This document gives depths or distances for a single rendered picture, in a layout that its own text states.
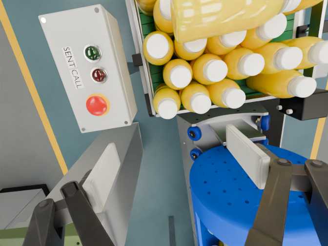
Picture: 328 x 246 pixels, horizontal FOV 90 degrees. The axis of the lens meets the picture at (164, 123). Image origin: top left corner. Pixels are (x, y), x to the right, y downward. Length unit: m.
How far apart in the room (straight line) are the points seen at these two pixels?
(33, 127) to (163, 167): 1.25
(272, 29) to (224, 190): 0.31
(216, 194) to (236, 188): 0.04
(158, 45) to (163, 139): 1.30
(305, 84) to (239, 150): 0.27
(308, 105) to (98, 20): 0.50
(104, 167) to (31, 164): 1.96
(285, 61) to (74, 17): 0.37
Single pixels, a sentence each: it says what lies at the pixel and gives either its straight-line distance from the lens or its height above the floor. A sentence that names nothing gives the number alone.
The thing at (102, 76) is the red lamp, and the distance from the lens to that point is 0.30.
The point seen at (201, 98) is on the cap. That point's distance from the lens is 0.33.
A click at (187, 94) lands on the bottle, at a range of 0.36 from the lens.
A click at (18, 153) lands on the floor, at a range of 2.12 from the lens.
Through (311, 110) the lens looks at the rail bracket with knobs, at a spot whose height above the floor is 1.00.
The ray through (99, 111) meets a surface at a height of 1.11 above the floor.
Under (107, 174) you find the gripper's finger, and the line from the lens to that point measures 0.17.
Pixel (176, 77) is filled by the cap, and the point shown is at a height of 1.08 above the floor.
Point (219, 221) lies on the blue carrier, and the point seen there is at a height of 1.19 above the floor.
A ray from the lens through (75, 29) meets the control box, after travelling 0.33.
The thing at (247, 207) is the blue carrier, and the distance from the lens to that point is 0.36.
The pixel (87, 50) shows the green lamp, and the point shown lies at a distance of 0.31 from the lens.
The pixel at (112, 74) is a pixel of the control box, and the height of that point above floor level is 1.10.
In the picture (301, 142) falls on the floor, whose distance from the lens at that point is 2.07.
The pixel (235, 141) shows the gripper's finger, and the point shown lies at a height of 1.25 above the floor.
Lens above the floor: 1.39
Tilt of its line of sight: 69 degrees down
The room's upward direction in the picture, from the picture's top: 177 degrees clockwise
